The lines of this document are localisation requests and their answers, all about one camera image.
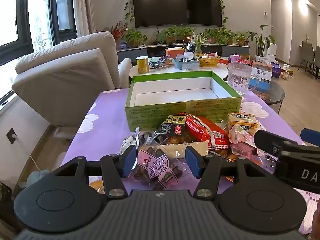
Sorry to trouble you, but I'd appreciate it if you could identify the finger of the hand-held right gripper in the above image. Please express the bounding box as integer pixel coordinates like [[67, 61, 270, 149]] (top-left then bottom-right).
[[254, 129, 284, 155], [301, 128, 320, 144]]

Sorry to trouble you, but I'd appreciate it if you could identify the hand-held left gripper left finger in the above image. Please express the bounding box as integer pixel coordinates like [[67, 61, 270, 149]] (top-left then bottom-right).
[[51, 145, 138, 198]]

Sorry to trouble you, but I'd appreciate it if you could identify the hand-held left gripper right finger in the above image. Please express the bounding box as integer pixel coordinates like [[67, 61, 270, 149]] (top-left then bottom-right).
[[185, 146, 273, 198]]

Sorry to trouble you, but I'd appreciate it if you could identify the clear pink-label date packet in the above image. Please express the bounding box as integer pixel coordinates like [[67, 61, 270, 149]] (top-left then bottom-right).
[[134, 145, 187, 190]]

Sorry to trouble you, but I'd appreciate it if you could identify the black yellow-label snack packet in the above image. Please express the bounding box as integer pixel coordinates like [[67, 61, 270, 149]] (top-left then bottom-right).
[[159, 115, 187, 145]]

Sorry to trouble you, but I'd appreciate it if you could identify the green cardboard box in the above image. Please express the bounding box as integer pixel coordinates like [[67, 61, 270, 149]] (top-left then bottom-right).
[[124, 70, 242, 132]]

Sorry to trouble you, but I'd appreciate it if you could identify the person's right forearm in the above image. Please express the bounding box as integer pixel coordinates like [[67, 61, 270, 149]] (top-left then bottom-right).
[[311, 201, 320, 240]]

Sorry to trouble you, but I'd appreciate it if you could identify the beige snack packet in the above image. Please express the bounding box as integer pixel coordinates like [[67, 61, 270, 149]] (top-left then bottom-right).
[[160, 141, 209, 159]]

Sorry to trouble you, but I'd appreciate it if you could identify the clear white snack packet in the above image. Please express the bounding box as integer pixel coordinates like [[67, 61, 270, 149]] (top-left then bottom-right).
[[120, 129, 140, 155]]

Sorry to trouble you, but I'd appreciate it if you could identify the pink snack packet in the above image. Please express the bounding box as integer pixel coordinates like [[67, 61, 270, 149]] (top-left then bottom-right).
[[229, 124, 260, 158]]

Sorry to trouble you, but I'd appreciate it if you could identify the yellow bread packet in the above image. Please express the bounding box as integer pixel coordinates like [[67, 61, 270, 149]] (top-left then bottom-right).
[[228, 113, 259, 130]]

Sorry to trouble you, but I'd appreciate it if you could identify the red snack packet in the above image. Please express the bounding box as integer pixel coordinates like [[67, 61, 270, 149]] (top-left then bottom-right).
[[185, 113, 230, 153]]

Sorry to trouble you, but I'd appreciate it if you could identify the purple flowered tablecloth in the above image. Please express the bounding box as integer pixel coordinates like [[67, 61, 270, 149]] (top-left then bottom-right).
[[61, 88, 320, 240]]

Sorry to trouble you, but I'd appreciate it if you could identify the dark round side table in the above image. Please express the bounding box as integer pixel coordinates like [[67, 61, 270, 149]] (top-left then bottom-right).
[[246, 80, 285, 105]]

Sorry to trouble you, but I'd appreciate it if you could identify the white blue carton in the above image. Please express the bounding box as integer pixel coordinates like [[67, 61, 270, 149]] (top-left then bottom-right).
[[250, 61, 273, 90]]

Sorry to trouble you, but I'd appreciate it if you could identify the clear glass pitcher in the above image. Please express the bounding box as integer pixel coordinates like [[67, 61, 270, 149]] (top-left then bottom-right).
[[227, 62, 260, 97]]

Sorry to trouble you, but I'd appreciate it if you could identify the grey dining chair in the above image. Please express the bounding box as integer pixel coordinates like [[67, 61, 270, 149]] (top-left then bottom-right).
[[312, 45, 320, 75], [297, 41, 315, 72]]

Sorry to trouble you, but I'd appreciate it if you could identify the white air purifier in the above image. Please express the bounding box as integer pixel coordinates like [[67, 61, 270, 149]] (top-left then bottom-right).
[[266, 42, 277, 63]]

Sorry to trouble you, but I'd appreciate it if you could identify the light teal object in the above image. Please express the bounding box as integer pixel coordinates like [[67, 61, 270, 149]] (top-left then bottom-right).
[[26, 170, 50, 188]]

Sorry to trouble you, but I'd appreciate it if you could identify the yellow woven basket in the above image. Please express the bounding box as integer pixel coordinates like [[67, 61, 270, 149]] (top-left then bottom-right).
[[199, 56, 220, 67]]

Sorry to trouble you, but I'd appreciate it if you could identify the yellow can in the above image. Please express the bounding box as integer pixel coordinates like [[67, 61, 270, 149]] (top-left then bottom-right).
[[136, 56, 150, 74]]

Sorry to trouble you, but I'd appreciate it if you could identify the blue plastic basket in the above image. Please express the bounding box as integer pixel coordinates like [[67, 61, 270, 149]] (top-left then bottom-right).
[[172, 54, 200, 70]]

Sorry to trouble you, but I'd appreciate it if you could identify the large-leaf potted plant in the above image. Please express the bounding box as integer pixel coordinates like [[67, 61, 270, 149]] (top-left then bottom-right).
[[246, 25, 275, 57]]

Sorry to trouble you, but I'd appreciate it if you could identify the beige sofa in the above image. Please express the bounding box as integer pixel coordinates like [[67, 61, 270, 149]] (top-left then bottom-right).
[[11, 31, 132, 140]]

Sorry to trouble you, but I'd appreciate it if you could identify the orange tissue box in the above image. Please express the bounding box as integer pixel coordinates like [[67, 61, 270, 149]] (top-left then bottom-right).
[[165, 47, 185, 58]]

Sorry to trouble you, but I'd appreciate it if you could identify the green potted plant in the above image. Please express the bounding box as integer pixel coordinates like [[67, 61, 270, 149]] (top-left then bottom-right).
[[122, 27, 147, 48]]

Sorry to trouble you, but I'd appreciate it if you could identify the red-leaf potted plant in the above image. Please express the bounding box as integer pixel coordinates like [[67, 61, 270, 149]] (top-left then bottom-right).
[[110, 21, 128, 40]]

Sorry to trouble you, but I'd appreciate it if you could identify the hanging green vine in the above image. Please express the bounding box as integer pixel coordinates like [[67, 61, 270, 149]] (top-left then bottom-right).
[[124, 0, 139, 23], [217, 0, 229, 27]]

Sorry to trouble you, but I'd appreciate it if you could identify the light curtain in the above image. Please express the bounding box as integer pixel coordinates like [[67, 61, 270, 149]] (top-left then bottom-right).
[[72, 0, 95, 38]]

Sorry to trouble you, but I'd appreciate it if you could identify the black-framed window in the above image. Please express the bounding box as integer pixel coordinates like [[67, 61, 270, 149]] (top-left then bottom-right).
[[0, 0, 77, 65]]

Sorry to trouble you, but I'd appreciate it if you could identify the black wall socket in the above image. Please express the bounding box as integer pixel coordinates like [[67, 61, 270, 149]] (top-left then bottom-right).
[[6, 128, 18, 144]]

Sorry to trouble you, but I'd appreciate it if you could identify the black wall television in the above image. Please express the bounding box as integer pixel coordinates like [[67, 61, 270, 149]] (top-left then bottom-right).
[[132, 0, 223, 28]]

